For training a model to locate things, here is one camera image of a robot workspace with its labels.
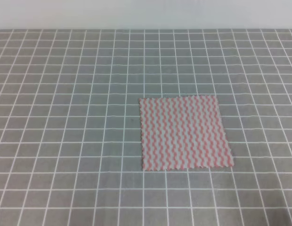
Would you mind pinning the pink white wavy striped towel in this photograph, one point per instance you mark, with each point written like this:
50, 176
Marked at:
183, 133

